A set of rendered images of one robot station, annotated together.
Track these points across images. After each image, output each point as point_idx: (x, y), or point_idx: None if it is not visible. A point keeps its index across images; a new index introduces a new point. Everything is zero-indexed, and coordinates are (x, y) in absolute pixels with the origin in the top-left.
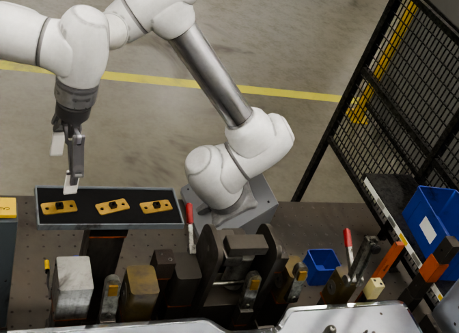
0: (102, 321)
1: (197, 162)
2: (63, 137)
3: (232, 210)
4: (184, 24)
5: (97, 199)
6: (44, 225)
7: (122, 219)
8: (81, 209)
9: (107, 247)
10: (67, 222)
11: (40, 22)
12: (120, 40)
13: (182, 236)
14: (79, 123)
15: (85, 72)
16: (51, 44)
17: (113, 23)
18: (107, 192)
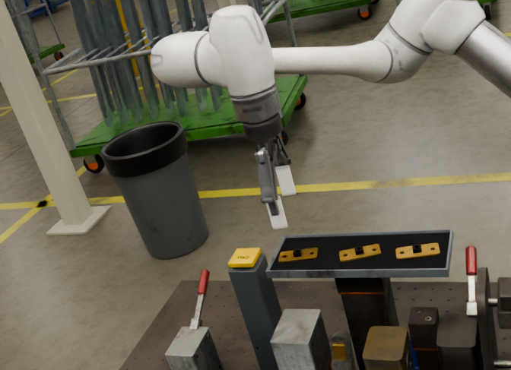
0: None
1: None
2: (288, 172)
3: None
4: (462, 25)
5: (345, 245)
6: (272, 272)
7: (365, 265)
8: (322, 256)
9: (368, 309)
10: (299, 269)
11: (198, 37)
12: (376, 64)
13: None
14: (264, 140)
15: (236, 73)
16: (203, 53)
17: (361, 45)
18: (362, 238)
